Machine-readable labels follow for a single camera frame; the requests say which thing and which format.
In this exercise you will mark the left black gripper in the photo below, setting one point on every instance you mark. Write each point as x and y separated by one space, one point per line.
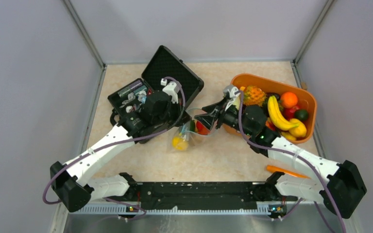
177 107

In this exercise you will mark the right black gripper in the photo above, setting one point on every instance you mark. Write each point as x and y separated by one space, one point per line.
209 119

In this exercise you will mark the red apple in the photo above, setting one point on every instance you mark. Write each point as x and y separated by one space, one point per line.
201 129

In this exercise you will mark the green lime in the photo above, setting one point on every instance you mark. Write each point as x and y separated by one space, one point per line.
192 126

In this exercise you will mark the clear zip top bag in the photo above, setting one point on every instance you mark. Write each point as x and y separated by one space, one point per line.
194 139

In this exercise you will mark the yellow orange peach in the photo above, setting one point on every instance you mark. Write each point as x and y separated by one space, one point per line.
179 144

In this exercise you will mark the orange tangerine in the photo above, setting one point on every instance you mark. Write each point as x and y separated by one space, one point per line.
288 99

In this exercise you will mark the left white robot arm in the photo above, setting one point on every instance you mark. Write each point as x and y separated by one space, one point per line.
73 181

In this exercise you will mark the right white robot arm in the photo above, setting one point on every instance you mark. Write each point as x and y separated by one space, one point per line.
339 186

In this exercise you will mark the black poker chip case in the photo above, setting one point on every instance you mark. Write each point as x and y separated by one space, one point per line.
163 63

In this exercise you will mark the orange pineapple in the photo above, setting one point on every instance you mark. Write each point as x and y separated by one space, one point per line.
253 95

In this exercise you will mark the yellow banana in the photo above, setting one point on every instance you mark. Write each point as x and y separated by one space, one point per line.
277 118

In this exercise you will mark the orange carrot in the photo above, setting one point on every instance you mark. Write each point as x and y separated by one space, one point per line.
273 169

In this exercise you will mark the dark green avocado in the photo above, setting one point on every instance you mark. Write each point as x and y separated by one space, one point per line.
302 115

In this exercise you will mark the orange plastic basket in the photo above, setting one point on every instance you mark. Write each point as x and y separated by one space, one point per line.
306 99

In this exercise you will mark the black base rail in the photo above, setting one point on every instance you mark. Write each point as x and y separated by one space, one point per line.
203 197

